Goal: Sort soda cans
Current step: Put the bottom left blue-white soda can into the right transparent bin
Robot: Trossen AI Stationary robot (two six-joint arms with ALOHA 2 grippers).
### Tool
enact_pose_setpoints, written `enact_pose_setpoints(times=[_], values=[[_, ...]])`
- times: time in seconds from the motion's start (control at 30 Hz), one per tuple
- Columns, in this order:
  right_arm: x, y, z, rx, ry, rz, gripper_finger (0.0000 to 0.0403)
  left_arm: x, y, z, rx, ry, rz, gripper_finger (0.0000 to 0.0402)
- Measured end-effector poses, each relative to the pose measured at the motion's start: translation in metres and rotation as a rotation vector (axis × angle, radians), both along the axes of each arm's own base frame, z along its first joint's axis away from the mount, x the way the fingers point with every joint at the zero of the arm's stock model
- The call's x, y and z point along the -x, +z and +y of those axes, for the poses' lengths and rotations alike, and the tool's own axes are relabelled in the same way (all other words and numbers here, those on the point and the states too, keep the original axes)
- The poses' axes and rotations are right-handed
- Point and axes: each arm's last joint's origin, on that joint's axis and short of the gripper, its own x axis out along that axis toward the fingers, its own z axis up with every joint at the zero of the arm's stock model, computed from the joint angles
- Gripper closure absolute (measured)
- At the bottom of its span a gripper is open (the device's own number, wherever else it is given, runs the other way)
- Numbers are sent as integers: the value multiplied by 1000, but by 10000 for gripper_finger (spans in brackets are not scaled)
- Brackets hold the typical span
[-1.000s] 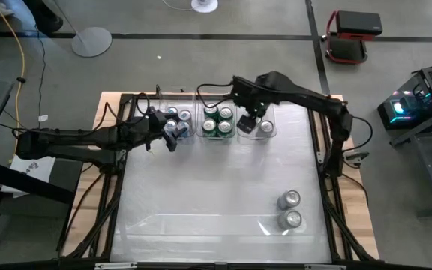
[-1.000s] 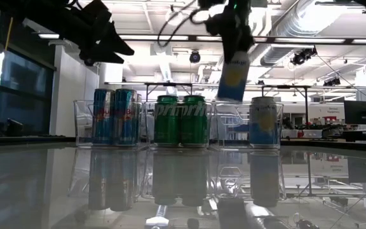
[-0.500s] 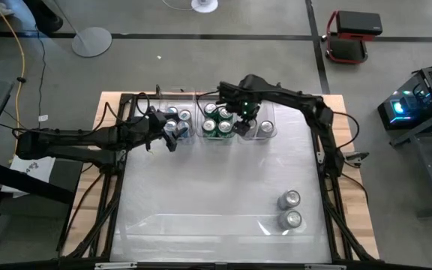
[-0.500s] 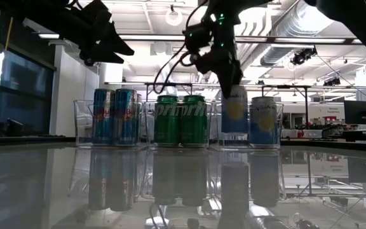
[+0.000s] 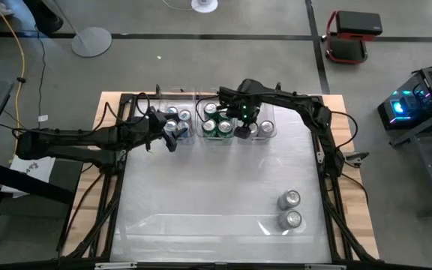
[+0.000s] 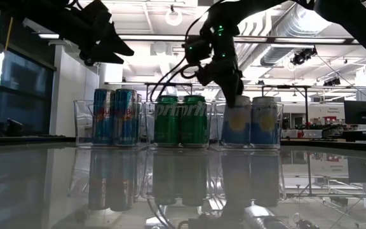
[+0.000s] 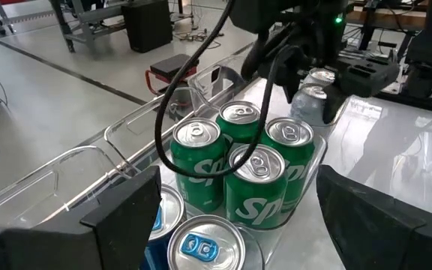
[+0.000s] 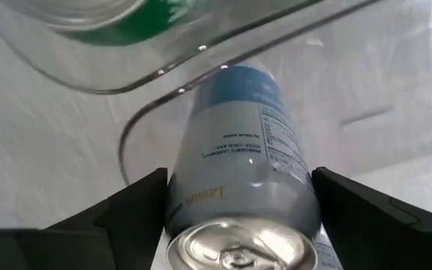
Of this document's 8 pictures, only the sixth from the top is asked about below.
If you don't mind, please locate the black aluminium rig frame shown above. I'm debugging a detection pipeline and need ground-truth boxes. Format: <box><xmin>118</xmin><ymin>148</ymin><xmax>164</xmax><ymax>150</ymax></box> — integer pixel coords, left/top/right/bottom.
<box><xmin>0</xmin><ymin>135</ymin><xmax>366</xmax><ymax>153</ymax></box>

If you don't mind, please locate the black computer monitor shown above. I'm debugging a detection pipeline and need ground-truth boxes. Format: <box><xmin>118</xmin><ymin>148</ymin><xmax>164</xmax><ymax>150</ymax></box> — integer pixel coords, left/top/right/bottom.
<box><xmin>344</xmin><ymin>100</ymin><xmax>366</xmax><ymax>126</ymax></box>

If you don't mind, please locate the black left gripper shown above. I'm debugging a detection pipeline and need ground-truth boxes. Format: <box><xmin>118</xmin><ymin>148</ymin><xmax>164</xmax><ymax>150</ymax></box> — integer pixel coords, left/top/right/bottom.
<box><xmin>58</xmin><ymin>0</ymin><xmax>135</xmax><ymax>67</ymax></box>

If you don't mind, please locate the dark glass window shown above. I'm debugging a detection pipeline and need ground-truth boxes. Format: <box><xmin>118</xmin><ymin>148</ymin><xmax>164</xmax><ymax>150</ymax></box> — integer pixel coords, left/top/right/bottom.
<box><xmin>0</xmin><ymin>47</ymin><xmax>57</xmax><ymax>136</ymax></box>

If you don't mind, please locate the black studio light fixture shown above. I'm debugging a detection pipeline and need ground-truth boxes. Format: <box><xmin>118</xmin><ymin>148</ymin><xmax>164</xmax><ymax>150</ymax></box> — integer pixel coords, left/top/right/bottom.
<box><xmin>290</xmin><ymin>46</ymin><xmax>318</xmax><ymax>67</ymax></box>
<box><xmin>322</xmin><ymin>77</ymin><xmax>342</xmax><ymax>87</ymax></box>

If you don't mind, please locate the green Sprite can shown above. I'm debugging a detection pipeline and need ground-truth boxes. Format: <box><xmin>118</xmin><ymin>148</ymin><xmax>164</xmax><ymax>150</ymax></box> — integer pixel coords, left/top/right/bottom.
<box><xmin>153</xmin><ymin>94</ymin><xmax>180</xmax><ymax>148</ymax></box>
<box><xmin>180</xmin><ymin>94</ymin><xmax>208</xmax><ymax>148</ymax></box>

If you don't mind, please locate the round white ceiling lamp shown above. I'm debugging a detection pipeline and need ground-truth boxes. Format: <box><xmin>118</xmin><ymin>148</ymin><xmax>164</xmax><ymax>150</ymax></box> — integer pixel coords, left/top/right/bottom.
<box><xmin>165</xmin><ymin>4</ymin><xmax>184</xmax><ymax>27</ymax></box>

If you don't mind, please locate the long ceiling light bar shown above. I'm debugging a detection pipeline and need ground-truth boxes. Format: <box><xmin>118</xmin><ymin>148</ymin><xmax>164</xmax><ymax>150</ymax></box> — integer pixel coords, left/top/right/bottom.
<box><xmin>38</xmin><ymin>33</ymin><xmax>359</xmax><ymax>45</ymax></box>

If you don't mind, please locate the white lab bench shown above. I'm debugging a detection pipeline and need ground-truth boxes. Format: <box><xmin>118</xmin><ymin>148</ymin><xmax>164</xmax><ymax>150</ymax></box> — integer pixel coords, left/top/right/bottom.
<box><xmin>281</xmin><ymin>128</ymin><xmax>327</xmax><ymax>140</ymax></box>

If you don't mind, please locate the clear plastic bin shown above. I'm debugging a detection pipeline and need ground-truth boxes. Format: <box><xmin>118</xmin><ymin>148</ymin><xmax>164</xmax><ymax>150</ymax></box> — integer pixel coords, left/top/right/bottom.
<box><xmin>144</xmin><ymin>101</ymin><xmax>216</xmax><ymax>150</ymax></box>
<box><xmin>73</xmin><ymin>99</ymin><xmax>148</xmax><ymax>150</ymax></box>
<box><xmin>213</xmin><ymin>102</ymin><xmax>285</xmax><ymax>151</ymax></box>

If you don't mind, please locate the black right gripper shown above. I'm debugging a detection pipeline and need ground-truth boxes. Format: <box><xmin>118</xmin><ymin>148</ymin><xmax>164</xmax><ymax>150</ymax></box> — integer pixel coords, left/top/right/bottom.
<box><xmin>196</xmin><ymin>60</ymin><xmax>245</xmax><ymax>109</ymax></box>

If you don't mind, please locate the black power supply box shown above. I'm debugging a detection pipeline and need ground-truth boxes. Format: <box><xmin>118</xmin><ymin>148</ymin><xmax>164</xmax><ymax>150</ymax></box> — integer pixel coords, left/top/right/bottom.
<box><xmin>0</xmin><ymin>118</ymin><xmax>24</xmax><ymax>137</ymax></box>

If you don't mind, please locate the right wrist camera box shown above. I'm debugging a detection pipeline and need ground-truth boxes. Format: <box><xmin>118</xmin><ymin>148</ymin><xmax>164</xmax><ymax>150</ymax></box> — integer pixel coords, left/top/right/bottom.
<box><xmin>182</xmin><ymin>36</ymin><xmax>213</xmax><ymax>65</ymax></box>

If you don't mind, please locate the silver ventilation duct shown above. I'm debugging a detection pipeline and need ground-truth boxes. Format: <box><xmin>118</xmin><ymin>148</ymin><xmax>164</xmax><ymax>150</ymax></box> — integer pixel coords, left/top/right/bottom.
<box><xmin>233</xmin><ymin>3</ymin><xmax>333</xmax><ymax>67</ymax></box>

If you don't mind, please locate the black office desk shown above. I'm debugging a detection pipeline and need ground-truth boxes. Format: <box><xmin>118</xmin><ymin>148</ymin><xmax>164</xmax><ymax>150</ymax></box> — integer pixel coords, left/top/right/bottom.
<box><xmin>324</xmin><ymin>125</ymin><xmax>366</xmax><ymax>144</ymax></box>

